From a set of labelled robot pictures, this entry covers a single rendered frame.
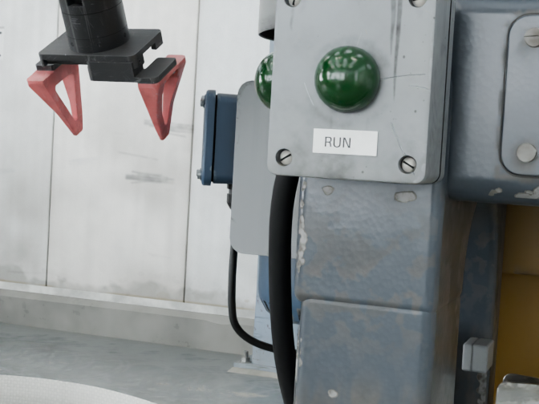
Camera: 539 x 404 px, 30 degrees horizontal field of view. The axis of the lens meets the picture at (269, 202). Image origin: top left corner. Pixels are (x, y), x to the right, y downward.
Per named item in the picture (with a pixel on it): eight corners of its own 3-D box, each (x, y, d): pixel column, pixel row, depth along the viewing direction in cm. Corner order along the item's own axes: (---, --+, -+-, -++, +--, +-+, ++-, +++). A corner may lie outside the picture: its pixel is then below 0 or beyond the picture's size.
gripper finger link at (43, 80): (75, 116, 105) (54, 32, 100) (136, 119, 102) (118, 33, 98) (42, 147, 100) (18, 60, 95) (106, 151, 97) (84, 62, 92)
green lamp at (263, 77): (243, 109, 48) (247, 46, 48) (265, 112, 51) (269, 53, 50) (293, 111, 47) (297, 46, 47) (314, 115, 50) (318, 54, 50)
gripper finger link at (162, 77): (135, 119, 102) (116, 33, 98) (199, 123, 100) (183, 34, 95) (104, 151, 97) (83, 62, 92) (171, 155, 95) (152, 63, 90)
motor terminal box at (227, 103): (194, 211, 95) (201, 88, 95) (194, 205, 105) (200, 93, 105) (282, 215, 96) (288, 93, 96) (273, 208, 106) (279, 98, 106)
